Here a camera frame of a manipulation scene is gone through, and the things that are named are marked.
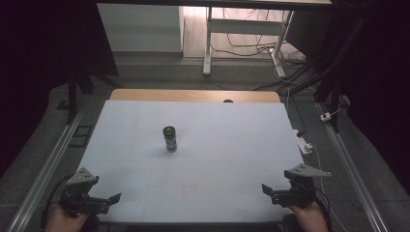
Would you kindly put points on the white desk frame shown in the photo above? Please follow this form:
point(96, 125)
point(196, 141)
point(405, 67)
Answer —
point(245, 26)

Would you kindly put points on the person's left hand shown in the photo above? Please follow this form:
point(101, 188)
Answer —
point(59, 222)

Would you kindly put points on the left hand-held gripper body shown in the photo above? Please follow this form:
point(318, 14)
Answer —
point(79, 196)

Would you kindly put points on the person's right hand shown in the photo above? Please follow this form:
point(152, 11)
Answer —
point(311, 219)

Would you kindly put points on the white power strip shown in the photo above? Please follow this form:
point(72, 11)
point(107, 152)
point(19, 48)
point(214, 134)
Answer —
point(303, 144)

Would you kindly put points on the aluminium floor rail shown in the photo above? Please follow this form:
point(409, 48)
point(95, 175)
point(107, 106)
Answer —
point(351, 174)
point(45, 174)

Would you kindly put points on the black metal stand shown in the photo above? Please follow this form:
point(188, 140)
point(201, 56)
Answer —
point(72, 96)

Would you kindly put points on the dark spice jar black lid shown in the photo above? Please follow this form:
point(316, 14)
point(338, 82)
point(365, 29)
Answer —
point(170, 140)

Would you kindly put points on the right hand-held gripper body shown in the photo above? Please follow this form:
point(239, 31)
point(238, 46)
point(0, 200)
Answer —
point(299, 193)

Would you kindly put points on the black curtain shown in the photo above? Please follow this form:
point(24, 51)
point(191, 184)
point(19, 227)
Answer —
point(377, 71)
point(48, 48)

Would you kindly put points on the white table mat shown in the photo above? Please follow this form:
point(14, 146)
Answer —
point(206, 174)

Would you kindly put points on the small white adapter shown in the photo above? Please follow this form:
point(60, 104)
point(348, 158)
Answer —
point(326, 116)

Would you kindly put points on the black floor frame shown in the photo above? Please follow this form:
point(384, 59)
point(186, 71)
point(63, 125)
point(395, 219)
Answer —
point(81, 136)

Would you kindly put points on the wooden table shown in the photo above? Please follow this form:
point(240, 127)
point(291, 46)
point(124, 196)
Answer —
point(180, 95)

